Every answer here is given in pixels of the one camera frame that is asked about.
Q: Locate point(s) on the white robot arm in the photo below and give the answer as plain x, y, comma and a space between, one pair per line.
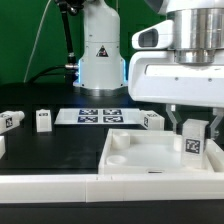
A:
179, 61

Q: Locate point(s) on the white square tabletop part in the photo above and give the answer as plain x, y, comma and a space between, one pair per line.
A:
129, 151

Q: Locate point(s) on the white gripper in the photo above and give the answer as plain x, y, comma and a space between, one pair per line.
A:
155, 77

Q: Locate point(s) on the white front fence bar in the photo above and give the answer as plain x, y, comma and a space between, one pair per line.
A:
108, 188

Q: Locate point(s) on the white sheet with tags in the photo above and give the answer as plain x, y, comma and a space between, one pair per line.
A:
96, 116

